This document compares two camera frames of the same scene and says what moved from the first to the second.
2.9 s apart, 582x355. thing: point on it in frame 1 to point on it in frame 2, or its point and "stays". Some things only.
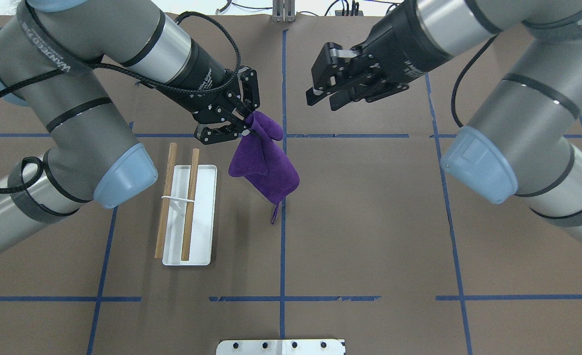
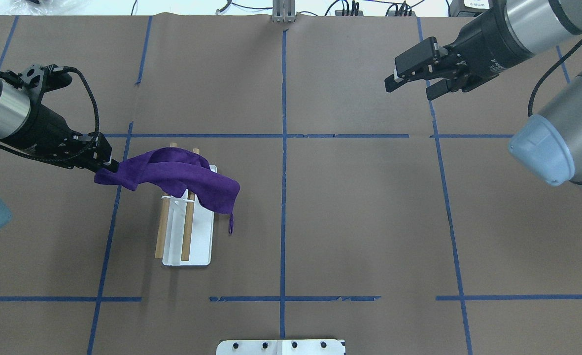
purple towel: x=256 y=159 to x=183 y=170
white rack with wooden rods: x=186 y=227 stays
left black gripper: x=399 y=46 to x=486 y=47
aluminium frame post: x=283 y=11 stays
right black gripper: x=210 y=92 to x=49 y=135
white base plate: x=283 y=346 stays
